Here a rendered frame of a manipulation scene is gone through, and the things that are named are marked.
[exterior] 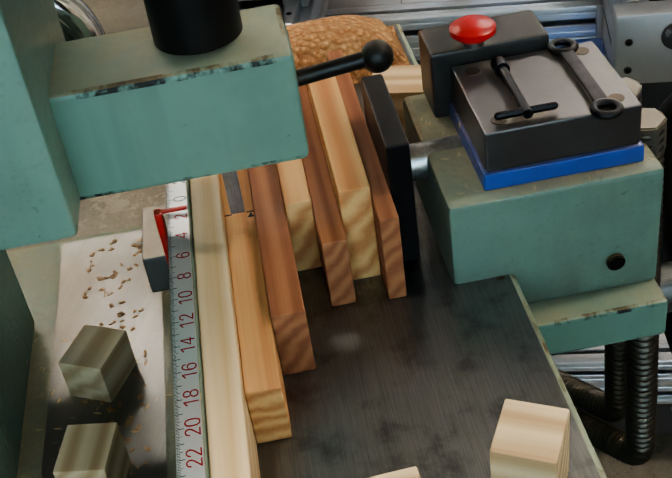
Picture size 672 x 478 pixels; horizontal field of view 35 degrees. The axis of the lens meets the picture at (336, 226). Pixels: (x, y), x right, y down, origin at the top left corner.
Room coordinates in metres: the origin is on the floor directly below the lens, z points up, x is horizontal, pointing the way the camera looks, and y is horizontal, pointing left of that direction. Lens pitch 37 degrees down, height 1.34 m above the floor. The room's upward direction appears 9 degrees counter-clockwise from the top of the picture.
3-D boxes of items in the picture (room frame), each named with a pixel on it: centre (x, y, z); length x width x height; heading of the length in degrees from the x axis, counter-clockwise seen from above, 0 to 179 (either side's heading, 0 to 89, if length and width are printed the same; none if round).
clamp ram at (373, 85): (0.57, -0.07, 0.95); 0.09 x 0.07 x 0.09; 3
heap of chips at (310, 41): (0.82, -0.01, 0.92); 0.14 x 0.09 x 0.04; 93
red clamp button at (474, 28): (0.61, -0.11, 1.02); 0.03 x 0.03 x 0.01
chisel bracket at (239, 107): (0.55, 0.08, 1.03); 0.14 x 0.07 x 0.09; 93
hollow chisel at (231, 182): (0.55, 0.06, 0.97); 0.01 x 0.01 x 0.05; 3
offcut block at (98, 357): (0.57, 0.19, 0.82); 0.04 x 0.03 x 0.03; 157
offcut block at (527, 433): (0.34, -0.08, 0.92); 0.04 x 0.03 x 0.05; 155
